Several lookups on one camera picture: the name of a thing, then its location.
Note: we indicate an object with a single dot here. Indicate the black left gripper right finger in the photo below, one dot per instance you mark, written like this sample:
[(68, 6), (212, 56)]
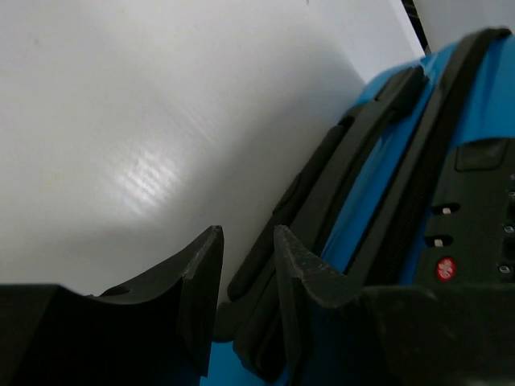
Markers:
[(329, 337)]

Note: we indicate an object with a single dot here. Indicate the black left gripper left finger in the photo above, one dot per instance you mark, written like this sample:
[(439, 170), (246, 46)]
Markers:
[(155, 329)]

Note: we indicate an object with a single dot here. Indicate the blue hard-shell suitcase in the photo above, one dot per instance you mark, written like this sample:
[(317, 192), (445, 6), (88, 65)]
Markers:
[(411, 197)]

